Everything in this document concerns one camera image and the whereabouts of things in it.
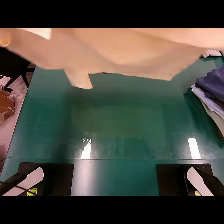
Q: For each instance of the cream garment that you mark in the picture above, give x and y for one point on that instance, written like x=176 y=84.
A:
x=116 y=50

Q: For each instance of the dark blue garment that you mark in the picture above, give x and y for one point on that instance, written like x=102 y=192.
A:
x=213 y=86

